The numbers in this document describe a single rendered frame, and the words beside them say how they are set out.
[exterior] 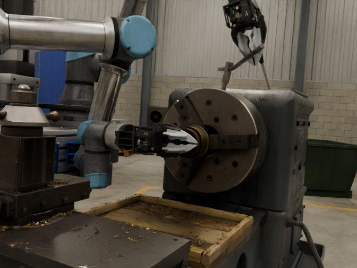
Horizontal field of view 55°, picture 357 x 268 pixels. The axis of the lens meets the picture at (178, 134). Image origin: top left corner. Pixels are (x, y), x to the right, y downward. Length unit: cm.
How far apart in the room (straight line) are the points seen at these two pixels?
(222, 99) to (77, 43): 43
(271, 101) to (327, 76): 1036
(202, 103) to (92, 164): 36
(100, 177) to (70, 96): 51
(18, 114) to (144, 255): 28
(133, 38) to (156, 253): 66
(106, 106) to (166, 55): 1062
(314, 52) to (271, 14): 179
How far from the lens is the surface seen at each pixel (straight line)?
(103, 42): 99
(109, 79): 112
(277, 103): 112
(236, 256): 94
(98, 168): 99
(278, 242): 118
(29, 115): 57
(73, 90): 142
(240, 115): 98
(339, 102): 1141
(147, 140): 87
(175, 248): 49
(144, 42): 100
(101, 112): 111
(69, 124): 142
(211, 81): 1124
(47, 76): 743
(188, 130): 88
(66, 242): 51
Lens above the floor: 115
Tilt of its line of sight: 3 degrees down
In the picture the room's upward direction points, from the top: 4 degrees clockwise
